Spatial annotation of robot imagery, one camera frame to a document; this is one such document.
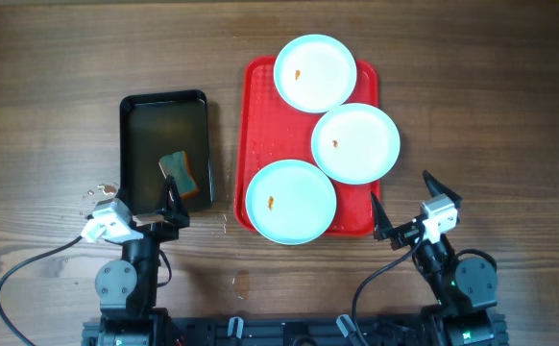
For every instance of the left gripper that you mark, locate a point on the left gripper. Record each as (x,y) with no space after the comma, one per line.
(172,219)

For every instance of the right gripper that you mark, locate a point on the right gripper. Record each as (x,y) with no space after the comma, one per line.
(404,234)

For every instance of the green orange sponge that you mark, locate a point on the green orange sponge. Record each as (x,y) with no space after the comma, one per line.
(177,166)

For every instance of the white plate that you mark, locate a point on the white plate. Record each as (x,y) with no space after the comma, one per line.
(291,202)
(315,73)
(355,143)

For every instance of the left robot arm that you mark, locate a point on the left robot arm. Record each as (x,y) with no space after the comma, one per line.
(128,286)

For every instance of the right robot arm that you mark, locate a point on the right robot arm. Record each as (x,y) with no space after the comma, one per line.
(463,283)

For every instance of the black water tray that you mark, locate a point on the black water tray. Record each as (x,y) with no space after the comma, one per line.
(159,124)

